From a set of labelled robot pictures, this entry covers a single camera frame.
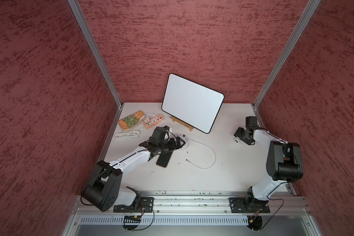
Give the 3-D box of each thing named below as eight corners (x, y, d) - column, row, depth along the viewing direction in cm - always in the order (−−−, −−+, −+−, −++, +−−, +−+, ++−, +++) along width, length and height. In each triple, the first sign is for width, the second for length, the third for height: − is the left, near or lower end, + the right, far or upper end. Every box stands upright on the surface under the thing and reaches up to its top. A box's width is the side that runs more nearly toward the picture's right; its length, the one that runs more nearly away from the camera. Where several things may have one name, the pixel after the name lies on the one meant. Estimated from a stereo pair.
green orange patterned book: (124, 136, 103) (122, 132, 100) (118, 122, 111) (116, 119, 107) (149, 124, 110) (148, 120, 107) (142, 112, 118) (141, 108, 114)
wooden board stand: (170, 120, 111) (170, 117, 107) (172, 119, 112) (171, 115, 108) (191, 131, 104) (191, 128, 101) (192, 130, 105) (192, 126, 102)
